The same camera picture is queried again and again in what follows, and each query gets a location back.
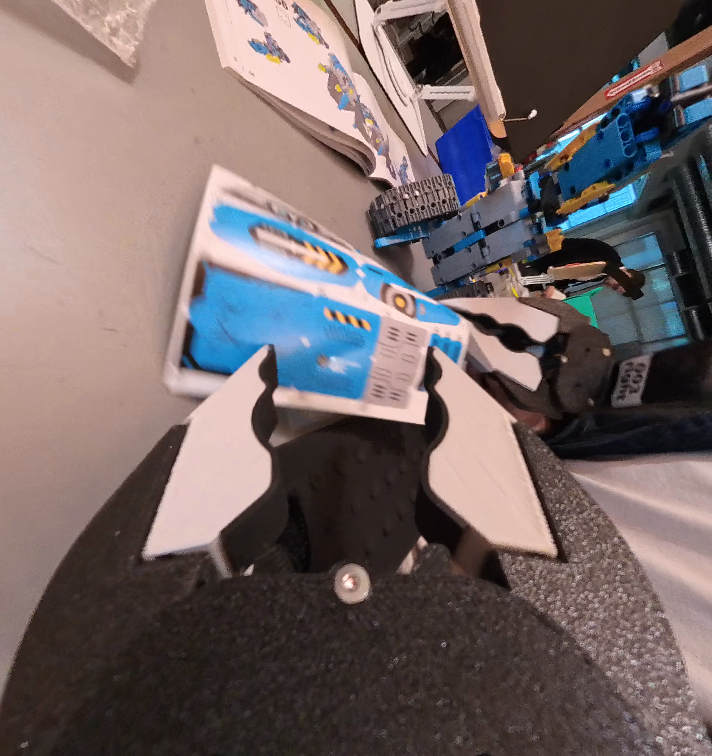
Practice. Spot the open instruction booklet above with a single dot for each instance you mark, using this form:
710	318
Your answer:
297	65

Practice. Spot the blue storage bin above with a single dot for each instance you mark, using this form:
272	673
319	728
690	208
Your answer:
465	147

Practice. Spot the green file tray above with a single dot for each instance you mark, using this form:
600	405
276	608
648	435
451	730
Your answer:
583	307

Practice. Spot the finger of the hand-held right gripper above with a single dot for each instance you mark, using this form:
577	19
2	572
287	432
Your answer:
509	363
527	319

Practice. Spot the blue sticker sheet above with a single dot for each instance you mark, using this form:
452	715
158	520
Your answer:
243	331

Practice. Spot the tracked brick robot model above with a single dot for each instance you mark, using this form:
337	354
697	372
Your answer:
497	224

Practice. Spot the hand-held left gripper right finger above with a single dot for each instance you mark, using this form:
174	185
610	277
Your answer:
485	472

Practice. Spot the clear plastic bag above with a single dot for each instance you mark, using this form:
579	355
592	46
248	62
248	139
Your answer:
114	23

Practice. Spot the white desk lamp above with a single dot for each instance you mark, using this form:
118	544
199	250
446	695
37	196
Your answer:
480	53

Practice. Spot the black partition panel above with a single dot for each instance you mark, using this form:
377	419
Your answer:
568	47

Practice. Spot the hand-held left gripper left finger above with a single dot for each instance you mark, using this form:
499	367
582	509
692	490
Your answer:
214	472

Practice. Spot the person's white shirt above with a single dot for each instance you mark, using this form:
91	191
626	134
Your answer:
674	531

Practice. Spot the grey desk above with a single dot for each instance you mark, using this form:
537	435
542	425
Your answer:
66	236

